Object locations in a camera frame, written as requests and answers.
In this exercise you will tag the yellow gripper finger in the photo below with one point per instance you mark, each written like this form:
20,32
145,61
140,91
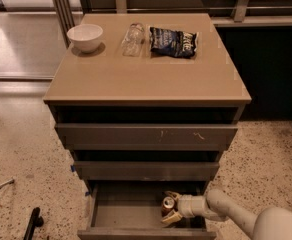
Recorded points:
172,217
174,195

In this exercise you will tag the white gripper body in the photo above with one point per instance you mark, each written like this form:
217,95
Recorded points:
186,206

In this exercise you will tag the red coke can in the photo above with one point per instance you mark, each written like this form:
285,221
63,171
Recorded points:
168,204

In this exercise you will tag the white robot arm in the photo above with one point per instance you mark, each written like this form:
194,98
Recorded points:
273,223

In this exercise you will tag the grey open bottom drawer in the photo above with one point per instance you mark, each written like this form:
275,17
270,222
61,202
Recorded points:
132,210

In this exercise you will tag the grey middle drawer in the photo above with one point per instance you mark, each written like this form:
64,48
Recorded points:
146,171

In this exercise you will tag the grey drawer cabinet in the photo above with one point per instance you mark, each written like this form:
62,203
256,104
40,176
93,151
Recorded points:
106,87

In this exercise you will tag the grey top drawer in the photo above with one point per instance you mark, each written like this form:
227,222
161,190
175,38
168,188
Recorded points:
146,137

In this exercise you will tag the black tool on floor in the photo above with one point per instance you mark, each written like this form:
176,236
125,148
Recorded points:
36,220

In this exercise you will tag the dark blue chip bag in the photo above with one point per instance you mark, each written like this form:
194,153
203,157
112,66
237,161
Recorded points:
172,43

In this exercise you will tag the clear plastic water bottle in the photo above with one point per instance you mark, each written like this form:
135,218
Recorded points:
133,40

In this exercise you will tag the white ceramic bowl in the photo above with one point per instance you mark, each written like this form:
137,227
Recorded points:
86,37

